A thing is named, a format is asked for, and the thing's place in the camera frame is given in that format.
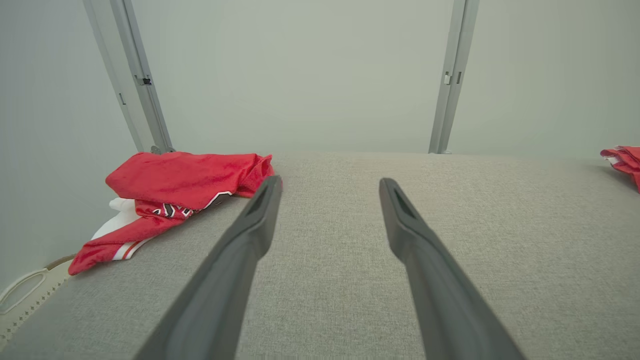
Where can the red shorts white trim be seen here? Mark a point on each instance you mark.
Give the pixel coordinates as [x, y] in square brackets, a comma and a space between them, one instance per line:
[627, 160]

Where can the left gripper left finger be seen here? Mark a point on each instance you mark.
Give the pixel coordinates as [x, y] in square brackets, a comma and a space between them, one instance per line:
[225, 280]

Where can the white perforated laundry basket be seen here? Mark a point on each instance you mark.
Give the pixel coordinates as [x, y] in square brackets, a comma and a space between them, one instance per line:
[20, 310]

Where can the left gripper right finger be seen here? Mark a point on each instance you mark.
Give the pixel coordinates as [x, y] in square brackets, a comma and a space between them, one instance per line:
[440, 290]

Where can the red jersey white sleeves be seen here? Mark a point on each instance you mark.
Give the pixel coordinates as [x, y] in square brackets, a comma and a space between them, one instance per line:
[175, 175]

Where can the grey wall partition post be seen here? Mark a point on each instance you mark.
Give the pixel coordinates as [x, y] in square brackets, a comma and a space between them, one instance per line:
[130, 60]
[452, 100]

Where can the grey fabric sofa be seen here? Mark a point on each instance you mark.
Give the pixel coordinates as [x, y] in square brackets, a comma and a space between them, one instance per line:
[340, 300]

